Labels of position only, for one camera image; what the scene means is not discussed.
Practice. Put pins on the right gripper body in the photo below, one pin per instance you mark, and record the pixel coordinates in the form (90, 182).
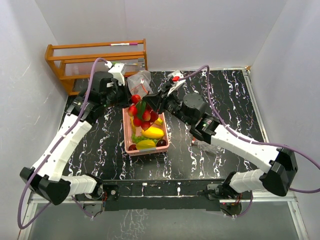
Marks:
(170, 103)

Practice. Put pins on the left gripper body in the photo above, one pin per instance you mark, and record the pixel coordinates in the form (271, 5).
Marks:
(119, 97)

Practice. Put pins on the red strawberry bunch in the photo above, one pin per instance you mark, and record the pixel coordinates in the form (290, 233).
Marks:
(140, 113)

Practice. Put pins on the clear zip bag orange zipper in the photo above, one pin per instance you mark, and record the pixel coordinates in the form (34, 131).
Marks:
(139, 83)

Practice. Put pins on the green grape bunch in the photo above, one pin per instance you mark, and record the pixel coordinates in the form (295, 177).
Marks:
(136, 139)

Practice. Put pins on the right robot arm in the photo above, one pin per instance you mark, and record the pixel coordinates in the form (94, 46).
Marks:
(276, 166)

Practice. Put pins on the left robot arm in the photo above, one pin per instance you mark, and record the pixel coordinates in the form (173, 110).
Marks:
(45, 177)

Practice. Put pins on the yellow banana bunch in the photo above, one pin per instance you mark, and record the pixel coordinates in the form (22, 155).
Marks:
(158, 122)

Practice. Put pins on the yellow mango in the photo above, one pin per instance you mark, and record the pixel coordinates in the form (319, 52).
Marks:
(153, 133)

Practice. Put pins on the green marker pen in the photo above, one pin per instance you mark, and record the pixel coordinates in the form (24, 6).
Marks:
(131, 63)

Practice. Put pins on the pink plastic basket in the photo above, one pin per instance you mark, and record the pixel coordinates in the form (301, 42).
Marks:
(127, 131)

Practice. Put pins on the dark red plum right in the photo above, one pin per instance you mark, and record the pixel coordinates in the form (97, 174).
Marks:
(161, 143)

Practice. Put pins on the dark red plum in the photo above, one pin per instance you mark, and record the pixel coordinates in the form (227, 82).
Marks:
(161, 143)
(132, 147)

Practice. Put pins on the yellow starfruit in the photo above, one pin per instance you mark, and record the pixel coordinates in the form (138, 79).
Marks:
(145, 144)

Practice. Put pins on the dark red plum left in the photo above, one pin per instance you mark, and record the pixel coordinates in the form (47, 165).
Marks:
(132, 147)

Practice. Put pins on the pink white marker pen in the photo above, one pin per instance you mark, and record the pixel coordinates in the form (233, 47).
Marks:
(124, 44)

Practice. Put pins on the wooden shelf rack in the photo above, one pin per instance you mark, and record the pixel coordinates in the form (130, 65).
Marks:
(73, 62)

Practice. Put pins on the black base bar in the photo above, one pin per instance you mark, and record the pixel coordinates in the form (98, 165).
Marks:
(178, 194)

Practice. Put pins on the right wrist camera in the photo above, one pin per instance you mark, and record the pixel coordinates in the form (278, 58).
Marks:
(176, 81)

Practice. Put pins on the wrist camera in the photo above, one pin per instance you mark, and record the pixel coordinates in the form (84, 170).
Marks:
(118, 71)
(176, 81)

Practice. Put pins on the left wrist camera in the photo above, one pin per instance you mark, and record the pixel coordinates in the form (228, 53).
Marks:
(118, 71)

